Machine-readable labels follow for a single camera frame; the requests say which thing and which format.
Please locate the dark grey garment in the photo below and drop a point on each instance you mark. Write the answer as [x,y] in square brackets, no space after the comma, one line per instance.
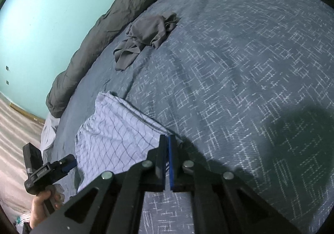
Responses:
[150,31]

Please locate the person's left hand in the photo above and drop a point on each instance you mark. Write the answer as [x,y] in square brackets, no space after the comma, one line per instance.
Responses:
[38,214]

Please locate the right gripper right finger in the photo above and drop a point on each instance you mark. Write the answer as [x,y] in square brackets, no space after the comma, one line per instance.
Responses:
[222,202]

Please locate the light grey sheet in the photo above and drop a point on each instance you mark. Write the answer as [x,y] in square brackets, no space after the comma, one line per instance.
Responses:
[48,136]

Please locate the light blue plaid shorts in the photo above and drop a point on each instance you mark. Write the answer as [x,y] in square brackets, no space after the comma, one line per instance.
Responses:
[115,137]

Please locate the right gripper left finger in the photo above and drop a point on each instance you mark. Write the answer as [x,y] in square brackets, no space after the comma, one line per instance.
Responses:
[111,203]

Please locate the blue patterned bed cover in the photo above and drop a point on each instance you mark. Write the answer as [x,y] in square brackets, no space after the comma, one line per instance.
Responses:
[246,84]

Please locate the dark grey rolled duvet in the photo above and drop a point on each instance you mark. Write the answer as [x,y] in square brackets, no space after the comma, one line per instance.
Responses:
[106,28]

